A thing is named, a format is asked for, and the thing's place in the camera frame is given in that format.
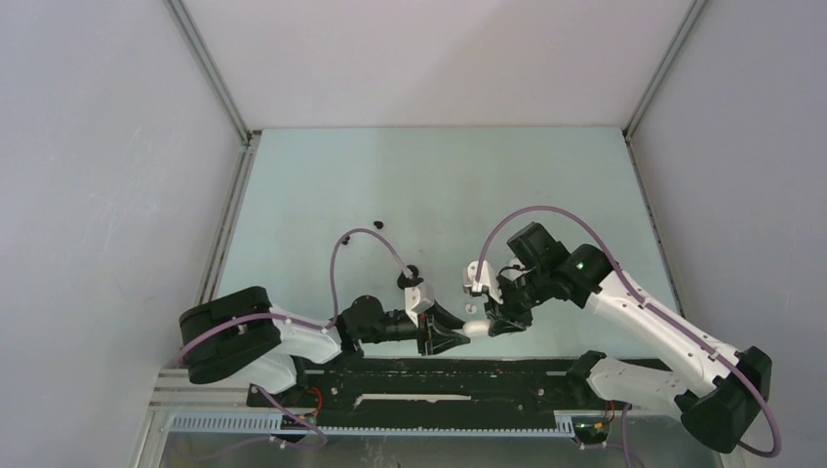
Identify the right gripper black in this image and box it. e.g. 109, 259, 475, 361
484, 265, 552, 334

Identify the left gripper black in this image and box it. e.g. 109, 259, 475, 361
359, 298, 470, 355

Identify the black charging case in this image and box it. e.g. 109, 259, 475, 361
396, 264, 423, 290

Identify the white charging case with dot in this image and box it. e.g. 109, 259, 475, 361
499, 257, 526, 281

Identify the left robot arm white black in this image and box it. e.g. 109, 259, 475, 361
176, 284, 473, 407

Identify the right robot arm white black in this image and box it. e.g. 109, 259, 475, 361
463, 222, 772, 453

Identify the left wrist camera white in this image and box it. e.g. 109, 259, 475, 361
404, 282, 436, 321

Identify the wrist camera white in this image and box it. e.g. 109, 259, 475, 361
462, 260, 504, 305
404, 282, 436, 321

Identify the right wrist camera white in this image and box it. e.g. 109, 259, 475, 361
462, 260, 504, 305

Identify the white slotted cable duct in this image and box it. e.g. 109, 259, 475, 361
167, 411, 574, 438

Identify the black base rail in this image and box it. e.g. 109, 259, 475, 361
246, 358, 625, 429

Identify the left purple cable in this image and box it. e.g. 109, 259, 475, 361
171, 227, 414, 370

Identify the purple cable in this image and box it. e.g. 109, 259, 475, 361
474, 206, 783, 459
171, 227, 414, 370

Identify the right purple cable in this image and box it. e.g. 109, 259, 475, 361
474, 206, 783, 459

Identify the left aluminium frame post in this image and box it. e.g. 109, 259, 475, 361
163, 0, 253, 144

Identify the aluminium frame post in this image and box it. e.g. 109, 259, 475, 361
623, 0, 711, 143
163, 0, 253, 144

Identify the right aluminium frame post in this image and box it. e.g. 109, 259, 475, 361
623, 0, 711, 143

